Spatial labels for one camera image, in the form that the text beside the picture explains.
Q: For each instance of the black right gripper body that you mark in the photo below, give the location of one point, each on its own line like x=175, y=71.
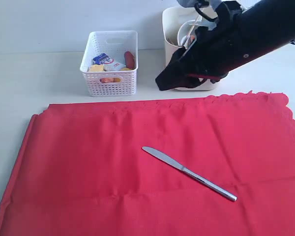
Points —
x=222, y=49

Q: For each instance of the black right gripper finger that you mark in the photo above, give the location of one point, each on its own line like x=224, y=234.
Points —
x=195, y=80
x=172, y=76

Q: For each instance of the white floral ceramic bowl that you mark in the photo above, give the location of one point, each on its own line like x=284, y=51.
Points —
x=185, y=31

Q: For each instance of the red sausage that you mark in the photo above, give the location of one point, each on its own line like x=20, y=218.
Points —
x=129, y=60

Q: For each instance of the blue white milk carton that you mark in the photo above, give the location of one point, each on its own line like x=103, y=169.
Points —
x=109, y=63

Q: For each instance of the yellow cheese wedge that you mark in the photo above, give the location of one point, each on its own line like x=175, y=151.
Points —
x=96, y=68

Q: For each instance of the silver table knife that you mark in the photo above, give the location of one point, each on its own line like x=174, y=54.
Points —
x=170, y=161

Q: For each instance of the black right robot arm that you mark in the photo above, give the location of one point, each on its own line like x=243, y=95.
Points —
x=271, y=24

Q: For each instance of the cream plastic bin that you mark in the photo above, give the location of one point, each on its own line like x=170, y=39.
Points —
x=172, y=20

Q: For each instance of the white perforated plastic basket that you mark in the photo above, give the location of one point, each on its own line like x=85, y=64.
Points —
x=114, y=44

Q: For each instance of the red table cloth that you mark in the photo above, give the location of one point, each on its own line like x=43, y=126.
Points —
x=81, y=170

